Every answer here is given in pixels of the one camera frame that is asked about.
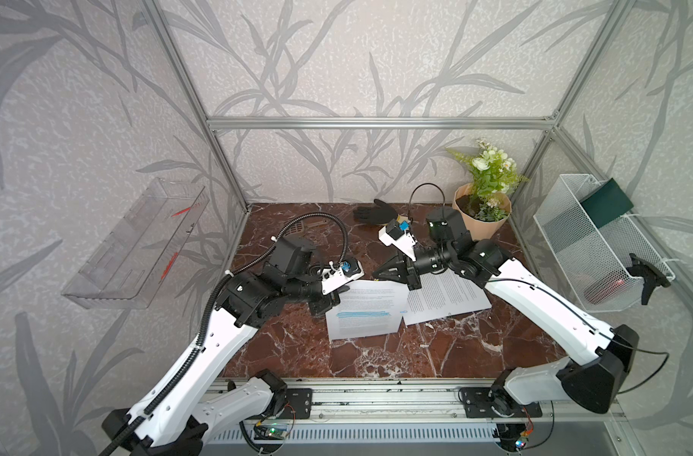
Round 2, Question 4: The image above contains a left circuit board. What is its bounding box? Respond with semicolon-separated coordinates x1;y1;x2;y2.
253;424;289;441

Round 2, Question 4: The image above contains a plain printed paper document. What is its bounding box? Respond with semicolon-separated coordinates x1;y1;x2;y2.
403;272;492;326

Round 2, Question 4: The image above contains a circuit board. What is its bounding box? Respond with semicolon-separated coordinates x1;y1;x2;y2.
494;424;530;453
253;424;289;441

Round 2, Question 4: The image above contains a red object in basket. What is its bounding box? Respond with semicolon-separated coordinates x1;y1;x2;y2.
584;271;629;305

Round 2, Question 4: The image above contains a document with blue highlight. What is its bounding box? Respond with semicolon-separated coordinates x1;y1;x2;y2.
325;280;409;341

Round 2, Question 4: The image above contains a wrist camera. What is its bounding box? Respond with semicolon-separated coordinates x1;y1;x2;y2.
378;220;418;261
321;256;365;296

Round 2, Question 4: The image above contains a left black corrugated cable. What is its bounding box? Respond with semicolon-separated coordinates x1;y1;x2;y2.
97;211;350;456

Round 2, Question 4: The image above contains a black clamp on basket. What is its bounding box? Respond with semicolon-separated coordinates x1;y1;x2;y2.
627;253;671;306

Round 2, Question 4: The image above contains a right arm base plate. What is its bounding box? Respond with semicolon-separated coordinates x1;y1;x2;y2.
458;387;543;419

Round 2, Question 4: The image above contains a white wire mesh basket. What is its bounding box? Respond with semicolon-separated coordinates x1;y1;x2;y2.
534;174;675;314

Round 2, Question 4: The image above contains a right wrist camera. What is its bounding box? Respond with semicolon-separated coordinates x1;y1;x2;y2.
378;220;418;261

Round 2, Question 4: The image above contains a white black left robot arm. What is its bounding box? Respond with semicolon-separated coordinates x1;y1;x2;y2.
102;236;363;455

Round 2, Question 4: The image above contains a black yellow work glove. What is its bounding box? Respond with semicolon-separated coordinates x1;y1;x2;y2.
352;199;412;226

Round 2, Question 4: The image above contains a clear acrylic wall shelf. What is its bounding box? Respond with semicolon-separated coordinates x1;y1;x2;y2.
61;178;209;310

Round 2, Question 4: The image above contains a right thin black cable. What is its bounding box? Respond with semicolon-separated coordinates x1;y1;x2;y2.
405;181;671;395

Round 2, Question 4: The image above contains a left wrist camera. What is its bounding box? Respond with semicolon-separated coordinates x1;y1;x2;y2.
321;256;365;296

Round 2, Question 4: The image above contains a right circuit board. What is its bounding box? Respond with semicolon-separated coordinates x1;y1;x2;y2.
494;424;530;453

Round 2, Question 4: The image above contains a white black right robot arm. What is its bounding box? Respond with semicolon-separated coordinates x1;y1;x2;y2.
373;207;639;417

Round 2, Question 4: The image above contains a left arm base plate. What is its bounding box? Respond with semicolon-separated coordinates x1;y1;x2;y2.
266;389;313;420

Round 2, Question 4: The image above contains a terracotta pot with plant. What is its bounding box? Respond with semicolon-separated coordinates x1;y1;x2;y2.
446;139;529;241

